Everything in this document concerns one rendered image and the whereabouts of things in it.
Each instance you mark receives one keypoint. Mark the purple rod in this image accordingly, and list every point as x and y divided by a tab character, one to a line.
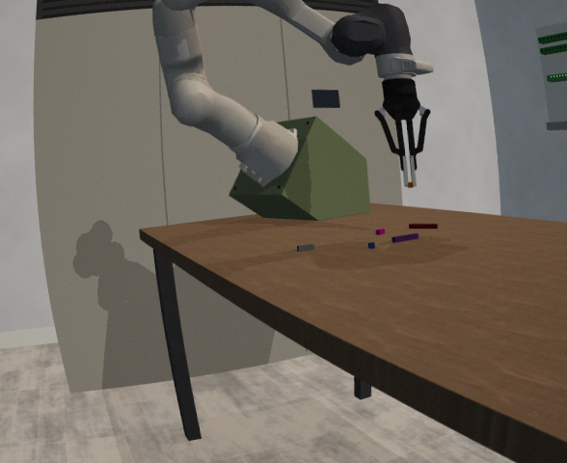
405	237

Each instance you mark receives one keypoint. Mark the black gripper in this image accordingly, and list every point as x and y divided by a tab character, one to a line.
401	102

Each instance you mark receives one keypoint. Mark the grey rod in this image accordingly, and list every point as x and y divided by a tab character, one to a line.
307	247

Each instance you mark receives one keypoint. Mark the red rod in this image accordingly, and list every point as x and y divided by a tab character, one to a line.
423	226

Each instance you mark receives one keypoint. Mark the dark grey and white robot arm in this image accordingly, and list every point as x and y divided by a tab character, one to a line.
267	147

